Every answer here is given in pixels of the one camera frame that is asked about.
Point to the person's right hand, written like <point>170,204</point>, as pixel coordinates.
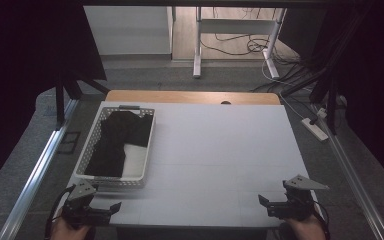
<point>305,228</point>

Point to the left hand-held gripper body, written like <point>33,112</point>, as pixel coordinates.
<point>80,206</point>

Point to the white desk frame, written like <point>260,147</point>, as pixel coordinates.
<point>236,26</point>

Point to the aluminium floor rail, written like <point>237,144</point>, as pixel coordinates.
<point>353,180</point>
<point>36,173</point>

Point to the white power strip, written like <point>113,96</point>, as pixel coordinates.
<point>314,129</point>

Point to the white perforated plastic basket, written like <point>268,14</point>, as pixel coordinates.
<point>136,166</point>

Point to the white cabinet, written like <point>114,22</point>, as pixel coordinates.
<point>126,30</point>

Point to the person's left hand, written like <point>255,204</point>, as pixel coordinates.
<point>68,231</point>

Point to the black metal stand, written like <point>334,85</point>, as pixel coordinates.
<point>331,106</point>
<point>60,103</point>

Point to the white table mat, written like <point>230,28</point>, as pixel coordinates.
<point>213,150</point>

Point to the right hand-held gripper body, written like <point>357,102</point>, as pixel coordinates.
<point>298,203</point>

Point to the wooden table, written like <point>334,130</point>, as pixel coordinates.
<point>180,96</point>

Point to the black cloth garment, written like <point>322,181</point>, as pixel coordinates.
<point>113,143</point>

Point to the black curtain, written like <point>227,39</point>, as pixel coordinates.
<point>20,66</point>
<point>373,66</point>

